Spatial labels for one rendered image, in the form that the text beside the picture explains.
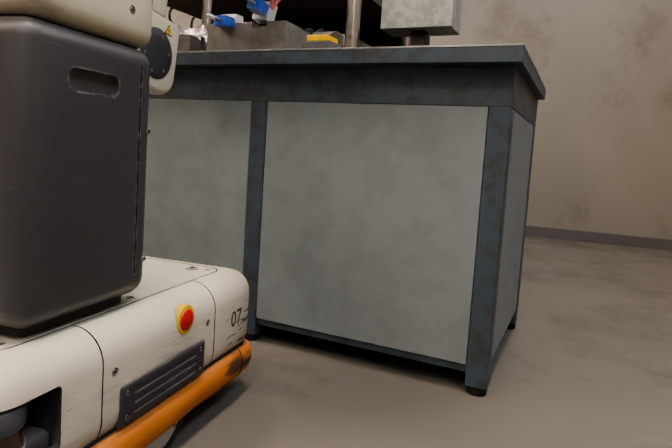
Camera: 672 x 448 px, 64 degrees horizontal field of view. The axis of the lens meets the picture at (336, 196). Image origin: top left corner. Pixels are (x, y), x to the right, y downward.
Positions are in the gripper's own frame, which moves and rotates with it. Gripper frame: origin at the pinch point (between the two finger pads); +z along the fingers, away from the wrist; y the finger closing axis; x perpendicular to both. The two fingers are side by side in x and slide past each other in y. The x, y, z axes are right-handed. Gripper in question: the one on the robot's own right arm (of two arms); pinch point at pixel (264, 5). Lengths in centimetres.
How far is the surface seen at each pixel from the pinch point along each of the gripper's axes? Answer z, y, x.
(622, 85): -88, -96, -307
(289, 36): 7.1, -9.1, -2.2
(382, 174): 38, -45, -3
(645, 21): -134, -100, -301
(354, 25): -23, 7, -70
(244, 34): 8.9, 3.8, 0.2
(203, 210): 60, 7, -6
